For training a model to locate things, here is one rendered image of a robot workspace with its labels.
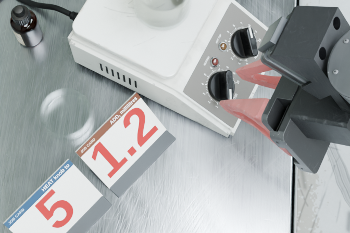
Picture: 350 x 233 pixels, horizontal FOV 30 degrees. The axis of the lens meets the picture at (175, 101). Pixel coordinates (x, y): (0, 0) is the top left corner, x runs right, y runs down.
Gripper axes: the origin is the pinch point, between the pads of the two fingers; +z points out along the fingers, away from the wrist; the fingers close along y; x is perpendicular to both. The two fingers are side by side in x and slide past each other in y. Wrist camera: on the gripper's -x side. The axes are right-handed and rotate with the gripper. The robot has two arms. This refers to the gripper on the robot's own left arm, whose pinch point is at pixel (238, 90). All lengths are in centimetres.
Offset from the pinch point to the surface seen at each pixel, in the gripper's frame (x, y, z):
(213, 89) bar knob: 4.3, -1.9, 7.1
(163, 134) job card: 6.3, 3.5, 12.7
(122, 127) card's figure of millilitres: 1.8, 5.5, 14.0
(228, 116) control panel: 7.5, -0.6, 6.3
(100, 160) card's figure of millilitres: 2.0, 9.7, 14.7
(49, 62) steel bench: -3.3, 1.8, 24.8
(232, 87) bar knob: 4.9, -2.8, 5.4
